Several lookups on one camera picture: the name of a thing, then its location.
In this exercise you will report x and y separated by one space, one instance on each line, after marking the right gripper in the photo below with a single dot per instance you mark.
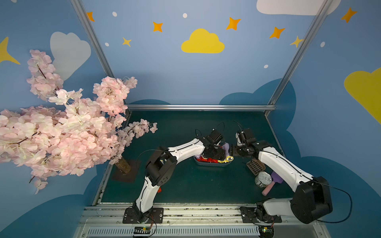
239 149

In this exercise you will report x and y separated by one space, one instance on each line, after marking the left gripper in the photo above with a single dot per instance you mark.
217 151

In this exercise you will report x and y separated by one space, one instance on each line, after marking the purple flashlight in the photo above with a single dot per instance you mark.
226 148

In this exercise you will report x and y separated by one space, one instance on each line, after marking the blue plastic storage box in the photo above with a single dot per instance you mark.
210 164

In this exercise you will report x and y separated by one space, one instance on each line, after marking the pale green flashlight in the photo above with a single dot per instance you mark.
227 160

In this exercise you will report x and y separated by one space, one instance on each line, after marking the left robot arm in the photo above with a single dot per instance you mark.
162 163

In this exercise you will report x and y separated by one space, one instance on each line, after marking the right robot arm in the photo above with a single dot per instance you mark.
311 199

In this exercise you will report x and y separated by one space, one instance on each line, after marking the silver tin can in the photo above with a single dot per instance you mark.
263 179

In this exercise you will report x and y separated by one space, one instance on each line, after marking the right controller board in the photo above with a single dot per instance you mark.
266 232

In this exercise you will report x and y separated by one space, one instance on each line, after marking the controller board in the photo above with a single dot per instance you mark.
142 231
266 232

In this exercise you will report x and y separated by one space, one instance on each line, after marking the left controller board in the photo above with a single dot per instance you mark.
142 231

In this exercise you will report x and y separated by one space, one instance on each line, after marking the pink cherry blossom tree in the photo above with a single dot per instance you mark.
75 134

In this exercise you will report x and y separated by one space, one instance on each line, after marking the purple pink-handled spatula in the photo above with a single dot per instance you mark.
275 179

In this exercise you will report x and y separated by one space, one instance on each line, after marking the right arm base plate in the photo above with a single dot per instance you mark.
253 214

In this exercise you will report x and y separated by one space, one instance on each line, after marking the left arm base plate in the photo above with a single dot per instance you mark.
134 216

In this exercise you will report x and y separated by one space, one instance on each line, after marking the aluminium rail base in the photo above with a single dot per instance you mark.
189 221

